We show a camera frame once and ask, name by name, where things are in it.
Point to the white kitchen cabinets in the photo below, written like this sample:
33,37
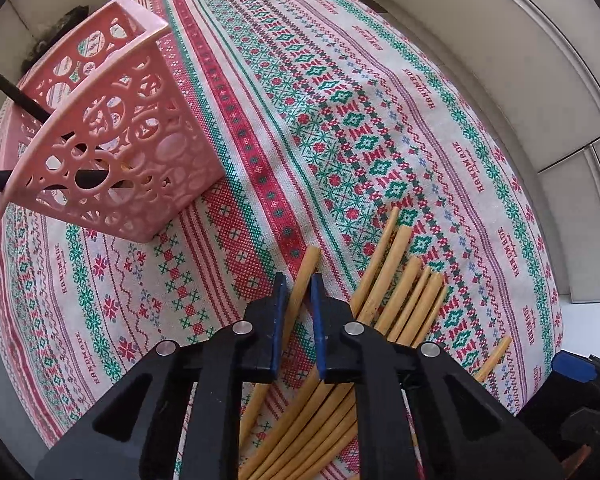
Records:
529,68

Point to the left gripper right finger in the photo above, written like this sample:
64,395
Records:
420,415

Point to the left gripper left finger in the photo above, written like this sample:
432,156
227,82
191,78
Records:
176,412

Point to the black trash bin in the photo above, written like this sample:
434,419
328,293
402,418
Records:
53,34

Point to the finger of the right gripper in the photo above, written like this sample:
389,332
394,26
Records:
574,367

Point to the pink perforated basket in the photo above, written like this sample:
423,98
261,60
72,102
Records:
122,152

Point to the patterned tablecloth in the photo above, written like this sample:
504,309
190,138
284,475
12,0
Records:
326,121

